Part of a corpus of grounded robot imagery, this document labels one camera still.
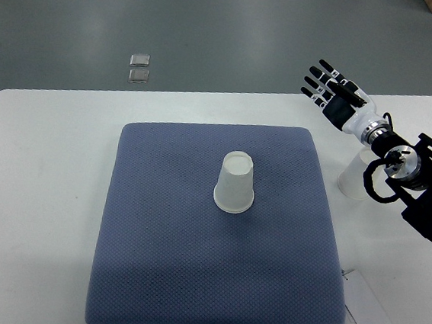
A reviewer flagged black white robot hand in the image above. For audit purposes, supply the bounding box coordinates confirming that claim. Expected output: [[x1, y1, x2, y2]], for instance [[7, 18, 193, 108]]
[[301, 59, 392, 144]]

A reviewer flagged white paper cup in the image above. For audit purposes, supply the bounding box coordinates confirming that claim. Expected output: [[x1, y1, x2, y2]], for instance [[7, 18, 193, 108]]
[[338, 147, 375, 200], [213, 151, 255, 214]]

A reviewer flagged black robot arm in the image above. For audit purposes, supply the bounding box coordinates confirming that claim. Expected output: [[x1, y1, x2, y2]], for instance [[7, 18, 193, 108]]
[[363, 127, 432, 242]]

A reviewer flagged white paper cup on cushion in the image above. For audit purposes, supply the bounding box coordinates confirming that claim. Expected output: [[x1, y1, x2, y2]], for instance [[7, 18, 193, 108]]
[[213, 151, 255, 214]]

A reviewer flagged white paper tag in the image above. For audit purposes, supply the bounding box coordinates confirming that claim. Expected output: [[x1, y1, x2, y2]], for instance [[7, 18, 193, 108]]
[[343, 270, 392, 324]]

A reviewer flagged upper metal floor plate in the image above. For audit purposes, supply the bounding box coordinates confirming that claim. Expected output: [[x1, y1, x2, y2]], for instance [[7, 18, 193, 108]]
[[129, 53, 150, 67]]

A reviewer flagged blue quilted cushion pad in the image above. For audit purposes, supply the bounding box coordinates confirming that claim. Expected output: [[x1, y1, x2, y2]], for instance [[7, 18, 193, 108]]
[[85, 123, 346, 324]]

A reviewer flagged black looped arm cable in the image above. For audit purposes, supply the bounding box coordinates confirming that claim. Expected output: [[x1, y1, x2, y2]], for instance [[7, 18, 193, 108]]
[[360, 110, 415, 207]]

